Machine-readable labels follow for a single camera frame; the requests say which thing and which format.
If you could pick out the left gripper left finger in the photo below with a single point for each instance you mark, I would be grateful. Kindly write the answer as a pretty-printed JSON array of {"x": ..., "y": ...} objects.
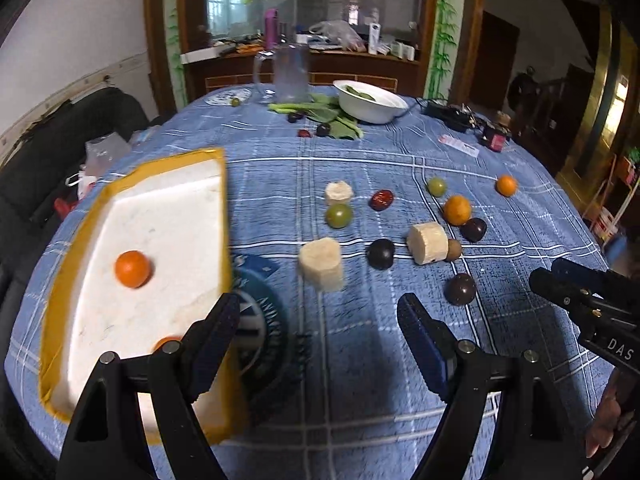
[{"x": 106, "y": 437}]

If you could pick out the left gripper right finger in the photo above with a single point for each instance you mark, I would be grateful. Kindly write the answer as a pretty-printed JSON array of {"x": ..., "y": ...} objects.
[{"x": 533, "y": 438}]

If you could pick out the dark plum front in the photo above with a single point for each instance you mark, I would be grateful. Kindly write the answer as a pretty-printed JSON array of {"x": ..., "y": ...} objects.
[{"x": 460, "y": 290}]

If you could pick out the dark plum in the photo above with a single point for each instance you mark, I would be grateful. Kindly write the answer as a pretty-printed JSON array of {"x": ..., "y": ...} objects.
[
  {"x": 460, "y": 290},
  {"x": 474, "y": 230},
  {"x": 380, "y": 254},
  {"x": 323, "y": 130}
]

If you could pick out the small orange tangerine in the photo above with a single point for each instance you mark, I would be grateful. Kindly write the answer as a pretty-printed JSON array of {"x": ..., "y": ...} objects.
[{"x": 506, "y": 185}]

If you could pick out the brown kiwi berry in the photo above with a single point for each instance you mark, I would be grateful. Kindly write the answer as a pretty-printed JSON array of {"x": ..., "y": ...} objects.
[{"x": 454, "y": 251}]

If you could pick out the large orange tangerine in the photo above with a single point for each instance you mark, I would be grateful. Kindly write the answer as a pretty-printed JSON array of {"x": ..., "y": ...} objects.
[{"x": 457, "y": 210}]

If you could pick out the sugarcane chunk sideways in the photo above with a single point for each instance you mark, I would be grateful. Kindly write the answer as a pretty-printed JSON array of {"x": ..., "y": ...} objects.
[{"x": 427, "y": 243}]

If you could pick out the green grape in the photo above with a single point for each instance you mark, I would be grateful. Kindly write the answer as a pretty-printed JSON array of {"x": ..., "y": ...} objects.
[
  {"x": 338, "y": 216},
  {"x": 436, "y": 186}
]

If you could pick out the red jujube date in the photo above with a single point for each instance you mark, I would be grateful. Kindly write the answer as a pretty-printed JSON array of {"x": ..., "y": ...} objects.
[{"x": 381, "y": 200}]

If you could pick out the large sugarcane chunk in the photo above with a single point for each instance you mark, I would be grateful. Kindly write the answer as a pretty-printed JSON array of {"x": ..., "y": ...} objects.
[{"x": 321, "y": 264}]

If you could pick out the small peeled sugarcane piece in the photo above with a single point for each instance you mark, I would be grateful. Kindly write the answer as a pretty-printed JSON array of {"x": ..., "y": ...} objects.
[{"x": 339, "y": 192}]

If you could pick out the right hand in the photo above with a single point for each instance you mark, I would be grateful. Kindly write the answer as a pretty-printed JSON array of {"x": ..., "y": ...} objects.
[{"x": 609, "y": 411}]

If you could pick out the yellow rimmed white foam tray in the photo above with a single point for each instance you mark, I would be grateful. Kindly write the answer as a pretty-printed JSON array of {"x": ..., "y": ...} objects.
[{"x": 174, "y": 211}]

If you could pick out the small red black box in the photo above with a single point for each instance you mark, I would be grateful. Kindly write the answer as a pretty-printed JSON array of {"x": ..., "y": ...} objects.
[{"x": 494, "y": 138}]

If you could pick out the white pink paper card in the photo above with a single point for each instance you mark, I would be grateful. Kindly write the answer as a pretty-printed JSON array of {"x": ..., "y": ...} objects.
[{"x": 459, "y": 145}]

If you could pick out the red plastic bag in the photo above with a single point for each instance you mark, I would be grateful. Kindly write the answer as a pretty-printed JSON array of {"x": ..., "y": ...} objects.
[{"x": 63, "y": 208}]

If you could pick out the black leather sofa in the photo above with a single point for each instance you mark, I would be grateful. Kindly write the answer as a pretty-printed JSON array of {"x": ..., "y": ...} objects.
[{"x": 34, "y": 242}]

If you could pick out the blue plaid tablecloth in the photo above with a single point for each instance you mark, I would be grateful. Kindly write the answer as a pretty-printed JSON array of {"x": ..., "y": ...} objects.
[{"x": 341, "y": 397}]

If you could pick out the clear plastic bag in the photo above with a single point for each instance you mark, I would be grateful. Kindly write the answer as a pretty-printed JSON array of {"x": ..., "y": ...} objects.
[{"x": 103, "y": 152}]

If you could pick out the white bowl with greens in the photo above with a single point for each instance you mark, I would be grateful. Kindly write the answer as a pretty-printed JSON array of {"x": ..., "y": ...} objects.
[{"x": 369, "y": 103}]

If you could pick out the dark plum by greens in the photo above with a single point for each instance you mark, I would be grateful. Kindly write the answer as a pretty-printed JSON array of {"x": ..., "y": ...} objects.
[{"x": 323, "y": 130}]

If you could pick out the green leafy vegetables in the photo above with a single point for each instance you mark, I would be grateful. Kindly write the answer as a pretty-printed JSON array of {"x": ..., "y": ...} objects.
[{"x": 322, "y": 109}]

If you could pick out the wooden sideboard cabinet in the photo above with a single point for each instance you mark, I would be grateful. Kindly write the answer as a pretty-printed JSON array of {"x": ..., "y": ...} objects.
[{"x": 403, "y": 72}]

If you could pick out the clear glass pitcher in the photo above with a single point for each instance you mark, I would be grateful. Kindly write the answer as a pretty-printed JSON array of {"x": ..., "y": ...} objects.
[{"x": 290, "y": 74}]

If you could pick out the purple thermos bottle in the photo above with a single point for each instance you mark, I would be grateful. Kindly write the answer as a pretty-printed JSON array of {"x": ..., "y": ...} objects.
[{"x": 271, "y": 28}]

